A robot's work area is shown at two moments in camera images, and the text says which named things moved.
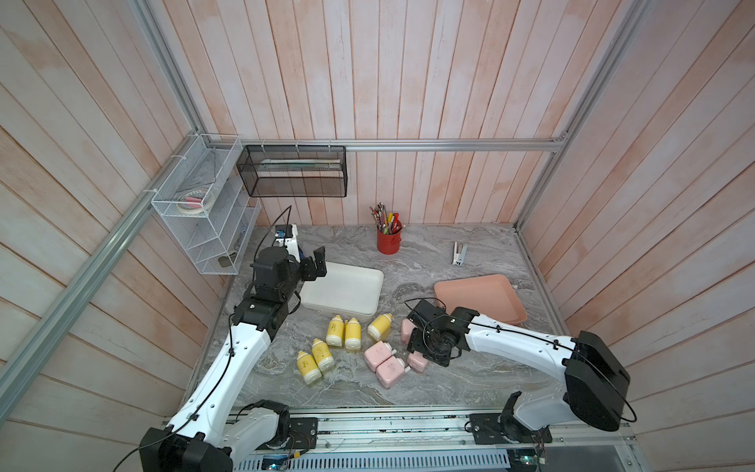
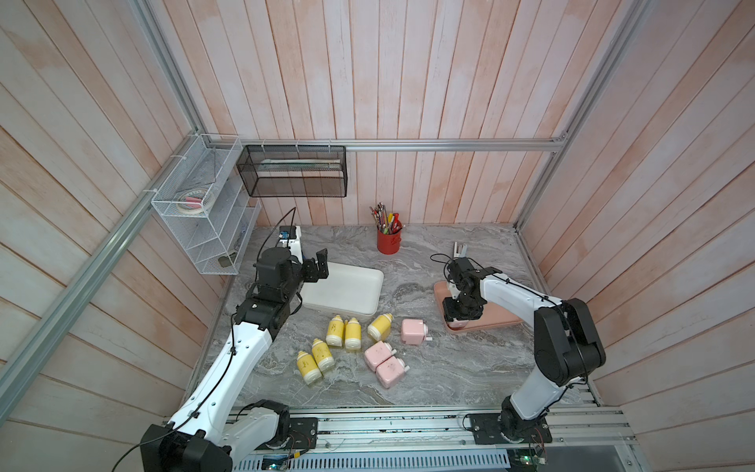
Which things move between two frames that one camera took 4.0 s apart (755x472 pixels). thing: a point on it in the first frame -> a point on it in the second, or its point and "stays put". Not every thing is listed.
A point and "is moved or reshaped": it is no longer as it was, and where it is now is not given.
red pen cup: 388,244 stays put
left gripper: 312,273 stays put
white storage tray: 345,288 stays put
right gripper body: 428,346 -> 457,308
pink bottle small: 417,361 is moved or reshaped
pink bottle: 407,328 stays put
